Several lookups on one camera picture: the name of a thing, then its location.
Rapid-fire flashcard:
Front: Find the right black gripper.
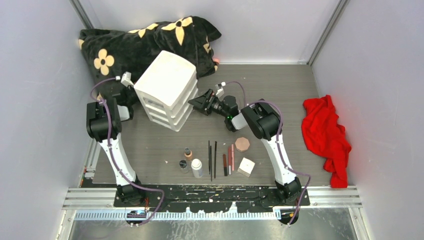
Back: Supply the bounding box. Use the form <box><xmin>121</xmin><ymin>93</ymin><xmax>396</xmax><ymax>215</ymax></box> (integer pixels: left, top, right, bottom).
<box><xmin>188</xmin><ymin>89</ymin><xmax>229</xmax><ymax>118</ymax></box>

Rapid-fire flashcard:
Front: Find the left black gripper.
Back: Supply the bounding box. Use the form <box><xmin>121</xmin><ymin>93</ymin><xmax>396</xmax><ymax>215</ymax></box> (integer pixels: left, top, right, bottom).
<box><xmin>125</xmin><ymin>81</ymin><xmax>156</xmax><ymax>106</ymax></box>

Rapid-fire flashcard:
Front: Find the white plastic drawer organizer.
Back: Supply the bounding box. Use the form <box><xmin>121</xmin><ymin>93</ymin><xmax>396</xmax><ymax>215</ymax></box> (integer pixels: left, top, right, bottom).
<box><xmin>134</xmin><ymin>50</ymin><xmax>199</xmax><ymax>132</ymax></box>

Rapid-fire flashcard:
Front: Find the pink lip gloss tube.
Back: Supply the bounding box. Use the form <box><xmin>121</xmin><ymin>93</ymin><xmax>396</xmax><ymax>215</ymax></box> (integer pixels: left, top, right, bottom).
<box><xmin>230</xmin><ymin>144</ymin><xmax>235</xmax><ymax>172</ymax></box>

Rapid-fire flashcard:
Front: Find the red silver lip pencil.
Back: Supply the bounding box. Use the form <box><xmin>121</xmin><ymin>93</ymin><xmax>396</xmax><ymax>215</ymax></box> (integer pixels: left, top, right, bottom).
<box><xmin>227</xmin><ymin>146</ymin><xmax>232</xmax><ymax>175</ymax></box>

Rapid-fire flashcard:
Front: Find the dark red lipstick tube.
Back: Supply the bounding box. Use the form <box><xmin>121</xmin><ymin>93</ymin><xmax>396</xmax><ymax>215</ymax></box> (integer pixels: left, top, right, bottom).
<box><xmin>222</xmin><ymin>153</ymin><xmax>228</xmax><ymax>177</ymax></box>

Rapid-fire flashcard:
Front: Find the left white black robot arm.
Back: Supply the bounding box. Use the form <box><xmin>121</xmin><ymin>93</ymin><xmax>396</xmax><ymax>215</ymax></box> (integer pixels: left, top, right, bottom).
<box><xmin>86</xmin><ymin>97</ymin><xmax>146</xmax><ymax>207</ymax></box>

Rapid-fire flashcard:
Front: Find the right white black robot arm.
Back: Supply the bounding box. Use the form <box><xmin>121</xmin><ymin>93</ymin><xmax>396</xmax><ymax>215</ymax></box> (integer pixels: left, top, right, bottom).
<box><xmin>188</xmin><ymin>89</ymin><xmax>303</xmax><ymax>206</ymax></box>

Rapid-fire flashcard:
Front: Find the thick black makeup pencil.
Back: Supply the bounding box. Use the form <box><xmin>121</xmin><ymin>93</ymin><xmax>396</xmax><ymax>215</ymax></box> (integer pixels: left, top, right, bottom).
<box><xmin>213</xmin><ymin>141</ymin><xmax>218</xmax><ymax>179</ymax></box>

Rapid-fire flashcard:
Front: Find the short black makeup pencil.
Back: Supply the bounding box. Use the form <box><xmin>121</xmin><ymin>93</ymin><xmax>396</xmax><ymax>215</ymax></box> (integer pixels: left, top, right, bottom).
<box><xmin>208</xmin><ymin>145</ymin><xmax>213</xmax><ymax>182</ymax></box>

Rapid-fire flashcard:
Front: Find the black floral plush blanket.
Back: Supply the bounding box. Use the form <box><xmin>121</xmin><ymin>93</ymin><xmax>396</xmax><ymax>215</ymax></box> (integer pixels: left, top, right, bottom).
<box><xmin>77</xmin><ymin>15</ymin><xmax>222</xmax><ymax>98</ymax></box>

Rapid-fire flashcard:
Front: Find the tan foundation bottle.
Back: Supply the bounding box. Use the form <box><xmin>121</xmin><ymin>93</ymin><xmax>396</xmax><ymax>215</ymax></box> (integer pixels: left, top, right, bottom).
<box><xmin>184</xmin><ymin>147</ymin><xmax>193</xmax><ymax>162</ymax></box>

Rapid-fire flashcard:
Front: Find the pink octagonal compact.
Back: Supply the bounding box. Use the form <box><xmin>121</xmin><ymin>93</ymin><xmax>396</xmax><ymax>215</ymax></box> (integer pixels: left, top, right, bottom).
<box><xmin>234</xmin><ymin>137</ymin><xmax>251</xmax><ymax>153</ymax></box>

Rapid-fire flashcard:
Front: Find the white plastic bottle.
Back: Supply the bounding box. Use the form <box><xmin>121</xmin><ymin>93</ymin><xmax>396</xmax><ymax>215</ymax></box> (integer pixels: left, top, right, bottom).
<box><xmin>191</xmin><ymin>158</ymin><xmax>203</xmax><ymax>178</ymax></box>

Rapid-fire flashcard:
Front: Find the clear jar black lid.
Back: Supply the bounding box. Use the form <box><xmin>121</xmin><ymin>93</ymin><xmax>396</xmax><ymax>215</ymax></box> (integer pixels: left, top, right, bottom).
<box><xmin>179</xmin><ymin>160</ymin><xmax>190</xmax><ymax>174</ymax></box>

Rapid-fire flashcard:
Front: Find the white cube box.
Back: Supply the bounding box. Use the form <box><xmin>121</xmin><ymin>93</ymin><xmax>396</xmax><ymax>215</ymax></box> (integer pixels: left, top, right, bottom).
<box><xmin>237</xmin><ymin>157</ymin><xmax>256</xmax><ymax>178</ymax></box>

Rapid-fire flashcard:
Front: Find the small green circuit board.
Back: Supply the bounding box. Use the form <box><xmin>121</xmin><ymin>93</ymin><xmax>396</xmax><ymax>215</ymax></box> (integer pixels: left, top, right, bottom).
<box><xmin>126</xmin><ymin>210</ymin><xmax>147</xmax><ymax>219</ymax></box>

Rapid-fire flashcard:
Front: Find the red cloth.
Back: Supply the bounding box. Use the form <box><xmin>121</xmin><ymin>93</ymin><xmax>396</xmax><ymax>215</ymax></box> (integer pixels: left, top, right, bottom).
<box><xmin>301</xmin><ymin>95</ymin><xmax>352</xmax><ymax>188</ymax></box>

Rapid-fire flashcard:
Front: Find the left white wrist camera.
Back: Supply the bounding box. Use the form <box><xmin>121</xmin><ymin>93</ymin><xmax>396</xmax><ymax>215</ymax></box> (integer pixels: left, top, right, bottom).
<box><xmin>120</xmin><ymin>71</ymin><xmax>134</xmax><ymax>87</ymax></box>

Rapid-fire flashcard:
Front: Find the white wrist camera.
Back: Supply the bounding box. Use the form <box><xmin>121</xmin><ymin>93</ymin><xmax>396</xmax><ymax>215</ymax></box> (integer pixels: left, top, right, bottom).
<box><xmin>120</xmin><ymin>71</ymin><xmax>134</xmax><ymax>87</ymax></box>
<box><xmin>215</xmin><ymin>81</ymin><xmax>226</xmax><ymax>98</ymax></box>

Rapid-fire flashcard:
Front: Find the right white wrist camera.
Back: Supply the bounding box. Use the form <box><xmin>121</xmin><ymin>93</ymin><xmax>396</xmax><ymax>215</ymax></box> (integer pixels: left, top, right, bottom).
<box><xmin>215</xmin><ymin>81</ymin><xmax>226</xmax><ymax>98</ymax></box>

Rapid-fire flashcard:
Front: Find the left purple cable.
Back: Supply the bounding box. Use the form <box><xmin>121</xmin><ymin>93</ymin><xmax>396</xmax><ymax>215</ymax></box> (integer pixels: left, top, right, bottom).
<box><xmin>90</xmin><ymin>76</ymin><xmax>166</xmax><ymax>227</ymax></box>

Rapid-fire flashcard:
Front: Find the purple cable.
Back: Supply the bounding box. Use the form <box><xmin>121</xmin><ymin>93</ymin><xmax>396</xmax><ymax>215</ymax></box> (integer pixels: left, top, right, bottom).
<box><xmin>90</xmin><ymin>76</ymin><xmax>166</xmax><ymax>227</ymax></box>
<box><xmin>225</xmin><ymin>81</ymin><xmax>312</xmax><ymax>227</ymax></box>

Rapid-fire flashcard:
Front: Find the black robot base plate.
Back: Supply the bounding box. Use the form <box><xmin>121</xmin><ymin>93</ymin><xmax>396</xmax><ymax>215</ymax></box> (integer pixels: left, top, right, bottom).
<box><xmin>113</xmin><ymin>184</ymin><xmax>311</xmax><ymax>215</ymax></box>

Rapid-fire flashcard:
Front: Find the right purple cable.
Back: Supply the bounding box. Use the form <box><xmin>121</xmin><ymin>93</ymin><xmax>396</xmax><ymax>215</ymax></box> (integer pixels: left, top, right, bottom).
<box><xmin>225</xmin><ymin>81</ymin><xmax>312</xmax><ymax>227</ymax></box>

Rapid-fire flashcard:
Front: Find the aluminium frame rail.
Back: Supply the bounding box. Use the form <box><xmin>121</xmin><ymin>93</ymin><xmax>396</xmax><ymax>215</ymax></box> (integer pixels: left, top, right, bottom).
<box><xmin>62</xmin><ymin>185</ymin><xmax>363</xmax><ymax>225</ymax></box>

